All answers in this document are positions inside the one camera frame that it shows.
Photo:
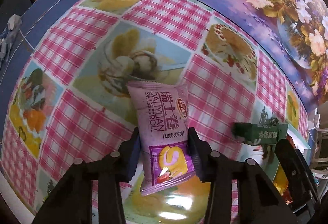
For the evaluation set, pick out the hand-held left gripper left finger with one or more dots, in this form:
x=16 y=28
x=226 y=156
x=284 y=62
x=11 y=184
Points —
x=133 y=160

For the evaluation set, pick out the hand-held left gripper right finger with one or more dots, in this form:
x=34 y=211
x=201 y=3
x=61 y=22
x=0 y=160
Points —
x=195 y=160

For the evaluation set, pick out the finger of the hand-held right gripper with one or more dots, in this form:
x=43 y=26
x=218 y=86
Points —
x=294 y=167

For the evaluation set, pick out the yellow snack packet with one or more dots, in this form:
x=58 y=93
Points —
x=280 y=180

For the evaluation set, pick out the teal-edged white cardboard box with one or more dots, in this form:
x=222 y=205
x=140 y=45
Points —
x=299 y=137

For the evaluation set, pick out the pink cake roll packet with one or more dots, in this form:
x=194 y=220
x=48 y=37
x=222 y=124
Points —
x=164 y=121

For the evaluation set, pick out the green snack packet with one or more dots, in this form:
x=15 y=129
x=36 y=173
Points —
x=258 y=133

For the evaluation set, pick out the white shelf rack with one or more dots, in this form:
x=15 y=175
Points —
x=320 y=152

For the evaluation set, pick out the flower painting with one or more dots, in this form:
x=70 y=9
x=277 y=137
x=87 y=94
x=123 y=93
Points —
x=269 y=9

